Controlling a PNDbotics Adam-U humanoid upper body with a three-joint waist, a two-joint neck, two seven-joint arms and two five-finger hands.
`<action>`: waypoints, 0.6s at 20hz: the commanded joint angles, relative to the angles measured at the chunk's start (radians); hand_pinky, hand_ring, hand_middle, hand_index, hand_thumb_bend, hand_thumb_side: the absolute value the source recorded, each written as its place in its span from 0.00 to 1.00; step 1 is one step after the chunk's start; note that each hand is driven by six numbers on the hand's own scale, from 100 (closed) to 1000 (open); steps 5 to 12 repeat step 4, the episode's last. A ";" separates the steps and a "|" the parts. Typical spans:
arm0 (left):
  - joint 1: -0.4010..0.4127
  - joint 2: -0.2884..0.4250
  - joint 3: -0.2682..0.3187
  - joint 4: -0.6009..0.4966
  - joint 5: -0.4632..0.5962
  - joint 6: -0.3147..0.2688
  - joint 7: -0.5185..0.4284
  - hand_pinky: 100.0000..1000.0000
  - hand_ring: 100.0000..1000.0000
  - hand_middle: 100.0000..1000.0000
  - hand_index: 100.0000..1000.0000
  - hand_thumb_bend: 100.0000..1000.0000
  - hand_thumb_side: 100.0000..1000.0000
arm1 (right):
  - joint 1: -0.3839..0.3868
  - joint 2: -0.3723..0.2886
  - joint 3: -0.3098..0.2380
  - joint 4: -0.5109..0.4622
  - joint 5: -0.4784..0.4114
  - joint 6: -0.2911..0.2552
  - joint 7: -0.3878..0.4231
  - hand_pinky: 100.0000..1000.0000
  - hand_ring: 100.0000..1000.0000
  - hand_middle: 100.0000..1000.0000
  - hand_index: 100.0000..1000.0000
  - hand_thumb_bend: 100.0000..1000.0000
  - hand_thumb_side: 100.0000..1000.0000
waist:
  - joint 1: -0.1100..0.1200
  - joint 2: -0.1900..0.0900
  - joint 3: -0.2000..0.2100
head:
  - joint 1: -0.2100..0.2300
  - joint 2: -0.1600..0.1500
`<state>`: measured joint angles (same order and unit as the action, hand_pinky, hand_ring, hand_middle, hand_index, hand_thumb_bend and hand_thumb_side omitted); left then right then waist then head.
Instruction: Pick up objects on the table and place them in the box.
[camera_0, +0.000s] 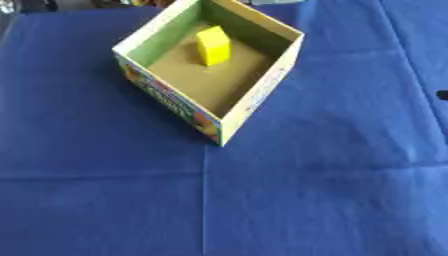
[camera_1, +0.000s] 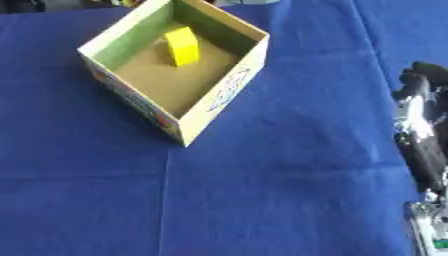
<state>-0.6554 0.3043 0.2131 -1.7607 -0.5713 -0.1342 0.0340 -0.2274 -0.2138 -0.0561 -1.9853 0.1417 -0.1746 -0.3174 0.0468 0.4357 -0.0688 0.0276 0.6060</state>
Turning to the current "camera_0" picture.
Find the open cardboard box green inside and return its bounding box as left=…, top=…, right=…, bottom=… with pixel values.
left=110, top=0, right=307, bottom=147

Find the yellow rectangular block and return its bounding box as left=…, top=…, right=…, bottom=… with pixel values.
left=194, top=25, right=233, bottom=67

